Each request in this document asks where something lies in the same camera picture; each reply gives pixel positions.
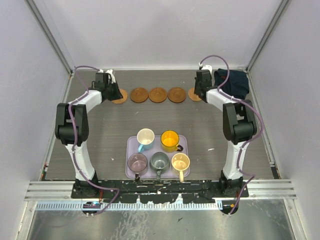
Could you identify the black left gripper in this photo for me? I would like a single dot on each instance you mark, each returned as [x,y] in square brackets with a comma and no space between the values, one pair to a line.
[118,94]

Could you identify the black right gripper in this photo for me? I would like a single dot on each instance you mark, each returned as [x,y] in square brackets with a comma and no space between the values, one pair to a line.
[195,88]

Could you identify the woven rattan coaster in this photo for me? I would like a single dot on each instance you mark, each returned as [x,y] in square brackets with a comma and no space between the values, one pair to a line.
[193,96]
[123,99]

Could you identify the brown wooden coaster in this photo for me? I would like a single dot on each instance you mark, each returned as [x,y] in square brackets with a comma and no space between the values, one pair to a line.
[157,95]
[139,95]
[177,95]

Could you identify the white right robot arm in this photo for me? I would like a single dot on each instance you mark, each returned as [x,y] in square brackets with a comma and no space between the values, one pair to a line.
[238,124]

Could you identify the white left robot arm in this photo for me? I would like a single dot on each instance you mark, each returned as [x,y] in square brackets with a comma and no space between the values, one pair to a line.
[72,129]

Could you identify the dark blue folded cloth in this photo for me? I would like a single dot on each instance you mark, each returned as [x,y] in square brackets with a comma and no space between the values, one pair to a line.
[237,84]

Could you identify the light blue mug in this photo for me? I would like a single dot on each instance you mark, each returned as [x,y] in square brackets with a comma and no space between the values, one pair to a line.
[145,138]

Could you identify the lilac plastic tray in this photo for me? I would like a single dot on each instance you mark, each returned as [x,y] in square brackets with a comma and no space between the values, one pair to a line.
[132,148]

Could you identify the purple glass mug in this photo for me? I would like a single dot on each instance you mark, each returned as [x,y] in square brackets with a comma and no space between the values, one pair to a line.
[138,164]

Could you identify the cream yellow mug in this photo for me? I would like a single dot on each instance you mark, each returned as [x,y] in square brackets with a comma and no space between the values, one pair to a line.
[180,163]

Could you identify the grey-green ceramic mug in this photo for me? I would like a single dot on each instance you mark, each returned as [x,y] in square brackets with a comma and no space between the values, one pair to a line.
[160,164]

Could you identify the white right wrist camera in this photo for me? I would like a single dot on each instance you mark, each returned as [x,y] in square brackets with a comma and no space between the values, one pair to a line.
[205,67]

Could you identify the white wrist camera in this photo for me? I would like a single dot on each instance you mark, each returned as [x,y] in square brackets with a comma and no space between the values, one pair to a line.
[110,74]
[205,67]

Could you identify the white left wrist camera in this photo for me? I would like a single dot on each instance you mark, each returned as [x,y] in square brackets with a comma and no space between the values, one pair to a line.
[110,74]

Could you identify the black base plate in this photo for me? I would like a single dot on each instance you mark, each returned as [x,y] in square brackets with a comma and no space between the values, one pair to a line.
[157,192]

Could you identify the aluminium front rail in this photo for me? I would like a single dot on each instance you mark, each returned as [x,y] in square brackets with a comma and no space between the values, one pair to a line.
[255,189]

